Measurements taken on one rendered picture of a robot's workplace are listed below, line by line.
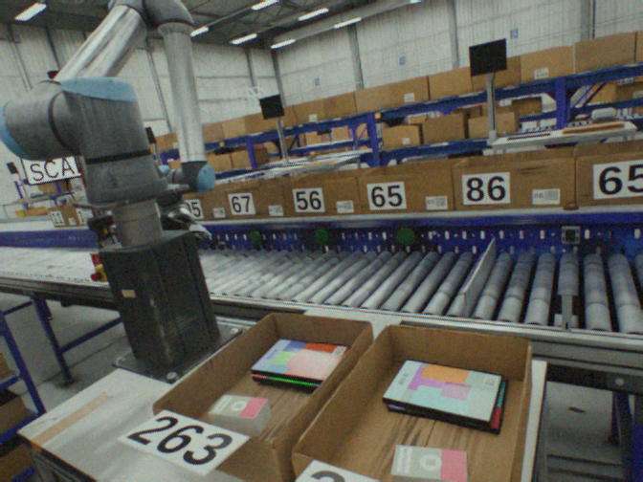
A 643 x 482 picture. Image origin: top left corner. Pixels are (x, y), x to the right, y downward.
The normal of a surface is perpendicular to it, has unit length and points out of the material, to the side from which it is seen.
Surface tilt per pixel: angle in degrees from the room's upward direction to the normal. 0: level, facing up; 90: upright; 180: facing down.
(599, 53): 90
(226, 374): 89
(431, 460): 0
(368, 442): 0
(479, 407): 0
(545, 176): 91
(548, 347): 90
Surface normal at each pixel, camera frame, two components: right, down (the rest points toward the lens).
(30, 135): -0.17, 0.48
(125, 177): 0.40, -0.11
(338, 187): -0.50, 0.33
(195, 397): 0.86, -0.01
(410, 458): -0.17, -0.94
